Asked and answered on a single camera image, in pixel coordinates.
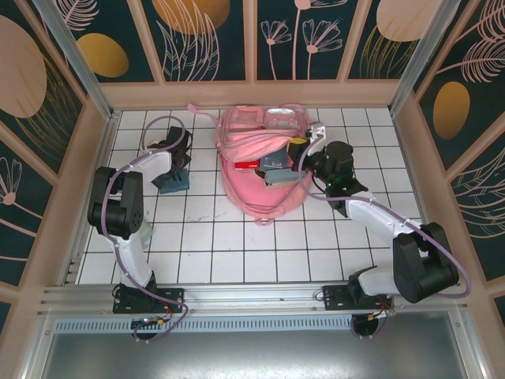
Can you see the teal thin notebook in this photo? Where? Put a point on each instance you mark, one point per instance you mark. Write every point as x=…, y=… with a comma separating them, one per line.
x=274, y=162

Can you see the aluminium mounting rail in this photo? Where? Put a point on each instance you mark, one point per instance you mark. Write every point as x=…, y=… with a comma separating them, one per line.
x=252, y=294

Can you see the red booklet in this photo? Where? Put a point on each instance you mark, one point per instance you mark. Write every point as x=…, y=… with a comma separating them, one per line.
x=248, y=165

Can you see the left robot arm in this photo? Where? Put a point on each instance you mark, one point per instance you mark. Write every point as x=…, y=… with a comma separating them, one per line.
x=118, y=205

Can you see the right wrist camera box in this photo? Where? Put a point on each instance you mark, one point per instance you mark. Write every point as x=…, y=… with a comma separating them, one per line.
x=316, y=129

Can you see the pink backpack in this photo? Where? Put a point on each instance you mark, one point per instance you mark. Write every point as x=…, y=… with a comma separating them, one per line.
x=244, y=189

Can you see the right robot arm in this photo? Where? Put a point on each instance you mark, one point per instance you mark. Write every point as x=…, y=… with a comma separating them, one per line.
x=426, y=268

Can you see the teal stapler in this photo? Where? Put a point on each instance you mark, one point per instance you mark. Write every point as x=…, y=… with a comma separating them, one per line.
x=282, y=177

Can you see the aluminium corner post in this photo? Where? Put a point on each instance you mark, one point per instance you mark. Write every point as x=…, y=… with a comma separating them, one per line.
x=420, y=59
x=81, y=59

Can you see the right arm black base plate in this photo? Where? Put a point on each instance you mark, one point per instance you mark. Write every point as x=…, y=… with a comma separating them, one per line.
x=335, y=298

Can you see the aluminium side rail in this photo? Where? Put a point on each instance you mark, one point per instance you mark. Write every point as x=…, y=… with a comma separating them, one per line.
x=103, y=158
x=406, y=158

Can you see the small circuit board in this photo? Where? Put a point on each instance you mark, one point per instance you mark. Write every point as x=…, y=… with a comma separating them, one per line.
x=148, y=321
x=380, y=314

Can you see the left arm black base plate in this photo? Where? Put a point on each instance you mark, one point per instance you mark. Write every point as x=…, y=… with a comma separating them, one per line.
x=173, y=296

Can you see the small teal pouch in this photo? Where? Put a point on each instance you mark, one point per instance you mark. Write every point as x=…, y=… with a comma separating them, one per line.
x=179, y=186

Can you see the pale green pencil case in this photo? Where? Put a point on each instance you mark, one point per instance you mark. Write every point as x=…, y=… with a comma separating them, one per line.
x=147, y=235

